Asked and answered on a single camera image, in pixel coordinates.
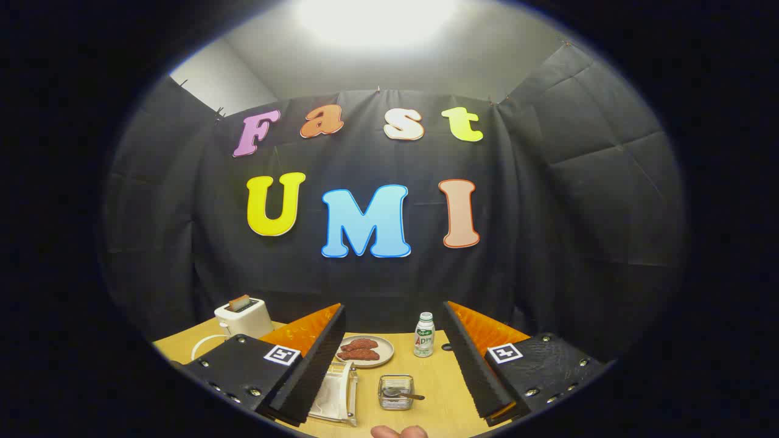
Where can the grey plate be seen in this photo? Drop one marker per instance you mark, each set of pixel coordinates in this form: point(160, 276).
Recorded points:
point(387, 350)

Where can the black backdrop cloth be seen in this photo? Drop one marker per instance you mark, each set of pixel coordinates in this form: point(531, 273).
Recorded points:
point(548, 243)

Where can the white drink bottle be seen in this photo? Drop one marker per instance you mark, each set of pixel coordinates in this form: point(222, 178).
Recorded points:
point(424, 340)

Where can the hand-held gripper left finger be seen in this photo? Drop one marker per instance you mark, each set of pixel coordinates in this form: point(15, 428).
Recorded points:
point(316, 371)

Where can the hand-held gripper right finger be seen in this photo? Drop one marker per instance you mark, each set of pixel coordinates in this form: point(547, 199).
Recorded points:
point(475, 365)

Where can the white toaster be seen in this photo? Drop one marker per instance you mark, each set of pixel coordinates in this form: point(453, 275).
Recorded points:
point(249, 320)

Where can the brown toast slice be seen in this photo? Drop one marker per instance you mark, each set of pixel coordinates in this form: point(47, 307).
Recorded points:
point(239, 302)

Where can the metal spoon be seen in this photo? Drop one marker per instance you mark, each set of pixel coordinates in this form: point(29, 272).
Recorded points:
point(414, 396)

